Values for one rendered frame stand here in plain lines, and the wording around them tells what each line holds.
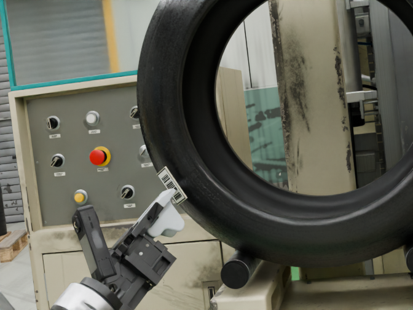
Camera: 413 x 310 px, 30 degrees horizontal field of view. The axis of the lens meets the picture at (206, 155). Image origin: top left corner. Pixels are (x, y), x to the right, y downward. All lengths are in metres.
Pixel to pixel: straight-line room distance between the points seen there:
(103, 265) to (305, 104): 0.59
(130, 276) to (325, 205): 0.45
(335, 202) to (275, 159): 8.76
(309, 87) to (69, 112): 0.74
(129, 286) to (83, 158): 0.93
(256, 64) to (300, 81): 8.72
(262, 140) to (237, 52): 1.20
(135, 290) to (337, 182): 0.56
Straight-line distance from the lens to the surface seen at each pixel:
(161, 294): 1.97
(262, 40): 10.27
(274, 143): 10.17
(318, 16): 1.53
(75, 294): 1.09
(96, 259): 1.12
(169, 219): 1.17
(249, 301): 1.21
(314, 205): 1.43
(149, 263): 1.13
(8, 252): 7.49
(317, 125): 1.53
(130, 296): 1.13
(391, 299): 1.36
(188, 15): 1.18
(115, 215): 2.02
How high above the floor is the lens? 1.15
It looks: 3 degrees down
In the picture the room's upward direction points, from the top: 7 degrees counter-clockwise
